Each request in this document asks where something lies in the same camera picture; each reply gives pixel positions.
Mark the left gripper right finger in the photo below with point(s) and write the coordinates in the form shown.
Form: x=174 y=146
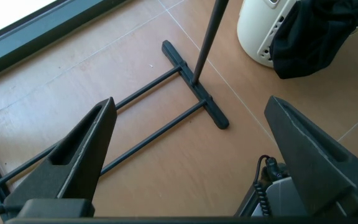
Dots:
x=315 y=180

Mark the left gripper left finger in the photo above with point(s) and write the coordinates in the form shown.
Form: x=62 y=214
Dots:
x=82 y=177

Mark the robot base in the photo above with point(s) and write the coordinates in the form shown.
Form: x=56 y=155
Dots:
x=281 y=196

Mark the black clothes rack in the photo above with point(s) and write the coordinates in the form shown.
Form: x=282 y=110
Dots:
x=210 y=107

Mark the white laundry basket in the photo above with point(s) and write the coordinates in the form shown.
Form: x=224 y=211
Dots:
x=253 y=31

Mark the black garment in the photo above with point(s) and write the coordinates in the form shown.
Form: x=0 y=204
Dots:
x=309 y=40

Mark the window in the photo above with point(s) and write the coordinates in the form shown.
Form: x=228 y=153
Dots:
x=26 y=37

